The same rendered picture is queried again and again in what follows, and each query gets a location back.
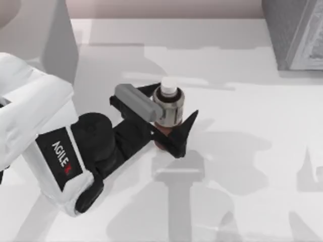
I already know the silver bottle with white cap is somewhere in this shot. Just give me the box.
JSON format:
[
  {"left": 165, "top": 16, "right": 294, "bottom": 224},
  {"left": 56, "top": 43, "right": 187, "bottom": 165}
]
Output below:
[{"left": 152, "top": 77, "right": 186, "bottom": 152}]

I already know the grey cabinet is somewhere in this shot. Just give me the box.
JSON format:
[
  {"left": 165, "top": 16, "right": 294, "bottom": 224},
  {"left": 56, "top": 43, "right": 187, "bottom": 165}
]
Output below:
[{"left": 261, "top": 0, "right": 323, "bottom": 72}]

